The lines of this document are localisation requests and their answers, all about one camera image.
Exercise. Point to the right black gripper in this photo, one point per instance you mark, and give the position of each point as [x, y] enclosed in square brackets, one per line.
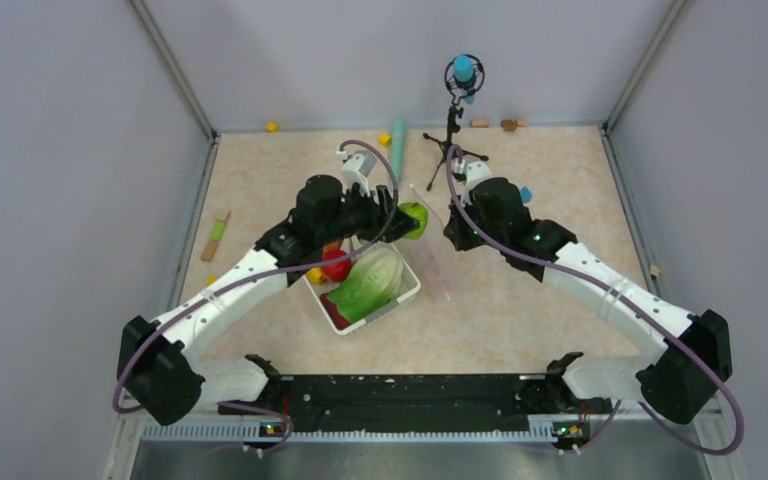
[454, 230]

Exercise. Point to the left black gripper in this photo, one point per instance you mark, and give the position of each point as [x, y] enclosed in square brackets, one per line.
[400, 222]

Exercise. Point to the green toy apple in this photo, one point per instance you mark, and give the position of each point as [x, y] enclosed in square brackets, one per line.
[419, 213]

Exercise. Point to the clear pink zip top bag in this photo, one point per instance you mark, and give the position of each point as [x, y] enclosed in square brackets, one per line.
[434, 255]

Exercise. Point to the green toy napa cabbage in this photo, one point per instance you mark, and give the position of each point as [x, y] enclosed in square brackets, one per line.
[374, 280]

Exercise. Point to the red toy apple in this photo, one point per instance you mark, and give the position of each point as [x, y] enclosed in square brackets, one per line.
[339, 271]

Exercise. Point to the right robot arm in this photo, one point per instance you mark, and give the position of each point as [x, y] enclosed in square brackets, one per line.
[677, 348]

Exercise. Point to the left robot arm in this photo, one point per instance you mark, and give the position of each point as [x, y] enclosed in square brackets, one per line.
[159, 359]

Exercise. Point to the white perforated plastic basket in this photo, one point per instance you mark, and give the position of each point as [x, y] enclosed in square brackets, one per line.
[409, 289]

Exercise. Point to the orange toy peach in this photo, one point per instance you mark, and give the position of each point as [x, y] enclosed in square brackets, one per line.
[331, 247]

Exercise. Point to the blue toy block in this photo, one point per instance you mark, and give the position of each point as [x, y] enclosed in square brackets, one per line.
[525, 195]

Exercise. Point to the black tripod microphone stand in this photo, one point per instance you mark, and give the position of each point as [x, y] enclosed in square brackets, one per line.
[454, 114]

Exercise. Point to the yellow toy banana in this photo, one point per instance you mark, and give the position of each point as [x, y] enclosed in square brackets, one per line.
[316, 276]

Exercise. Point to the teal cylindrical toy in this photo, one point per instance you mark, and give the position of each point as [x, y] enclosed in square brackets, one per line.
[398, 132]

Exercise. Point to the dark red toy vegetable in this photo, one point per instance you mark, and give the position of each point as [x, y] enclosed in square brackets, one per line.
[337, 321]

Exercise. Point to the blue microphone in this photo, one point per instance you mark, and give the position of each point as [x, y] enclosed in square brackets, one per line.
[464, 77]

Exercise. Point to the green and wood toy knife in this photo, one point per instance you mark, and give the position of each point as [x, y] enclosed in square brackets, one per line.
[215, 235]

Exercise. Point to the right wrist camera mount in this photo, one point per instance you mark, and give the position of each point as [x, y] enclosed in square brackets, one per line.
[475, 172]

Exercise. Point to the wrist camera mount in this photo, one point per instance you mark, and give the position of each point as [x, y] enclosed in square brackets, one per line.
[475, 172]
[355, 170]

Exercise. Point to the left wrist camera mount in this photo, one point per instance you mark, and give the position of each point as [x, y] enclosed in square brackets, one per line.
[355, 170]

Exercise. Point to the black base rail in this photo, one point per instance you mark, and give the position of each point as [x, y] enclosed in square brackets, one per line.
[459, 403]

